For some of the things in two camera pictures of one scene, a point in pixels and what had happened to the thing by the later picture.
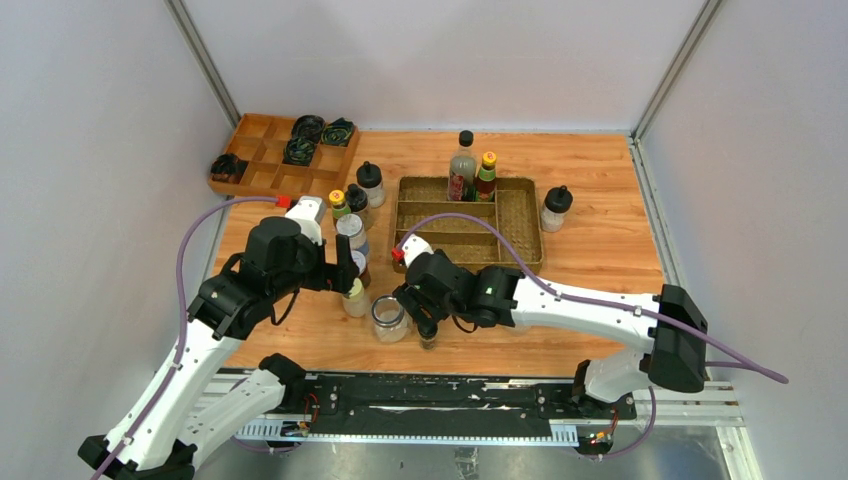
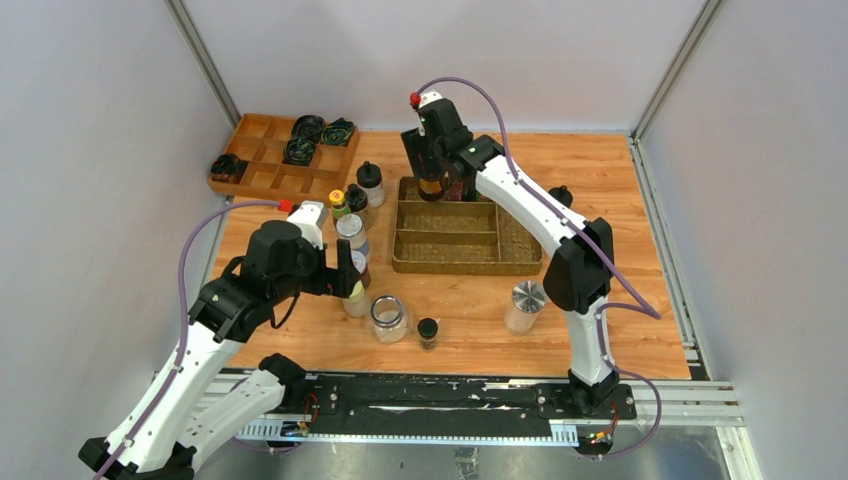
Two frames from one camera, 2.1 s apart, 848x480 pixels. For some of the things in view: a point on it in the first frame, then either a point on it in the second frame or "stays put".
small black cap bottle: x=357 y=202 stays put
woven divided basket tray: x=503 y=232 stays put
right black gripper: x=411 y=299 -> x=415 y=146
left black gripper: x=337 y=276 stays put
